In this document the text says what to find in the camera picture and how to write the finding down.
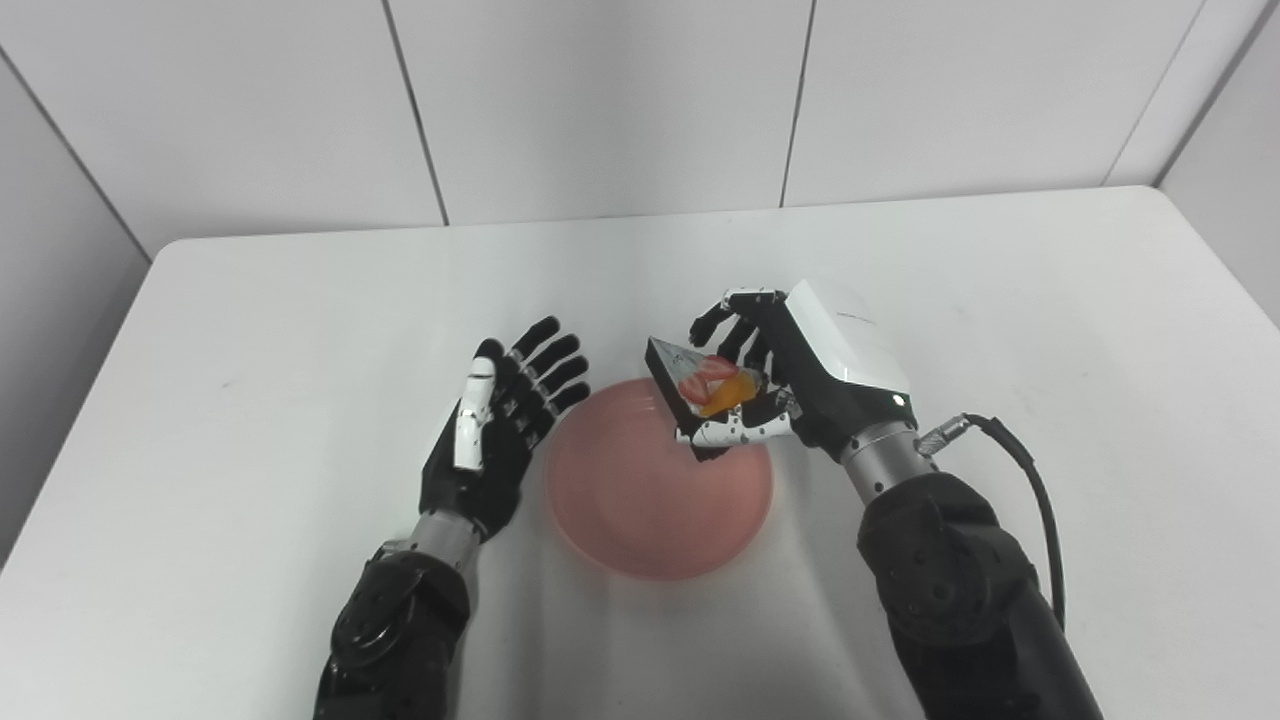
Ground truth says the pink round plate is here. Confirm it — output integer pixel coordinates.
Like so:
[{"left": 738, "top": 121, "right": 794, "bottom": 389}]
[{"left": 545, "top": 377, "right": 775, "bottom": 583}]

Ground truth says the chocolate cake slice with fruit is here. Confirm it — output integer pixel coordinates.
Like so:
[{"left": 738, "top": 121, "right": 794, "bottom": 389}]
[{"left": 645, "top": 337, "right": 772, "bottom": 464}]

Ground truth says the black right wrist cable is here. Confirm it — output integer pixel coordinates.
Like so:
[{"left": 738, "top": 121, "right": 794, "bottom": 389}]
[{"left": 915, "top": 413, "right": 1068, "bottom": 632}]

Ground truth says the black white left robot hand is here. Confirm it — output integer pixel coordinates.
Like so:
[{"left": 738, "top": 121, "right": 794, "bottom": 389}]
[{"left": 418, "top": 316, "right": 592, "bottom": 545}]

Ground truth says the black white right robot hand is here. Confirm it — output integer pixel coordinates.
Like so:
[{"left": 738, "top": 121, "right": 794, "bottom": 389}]
[{"left": 675, "top": 280, "right": 917, "bottom": 467}]

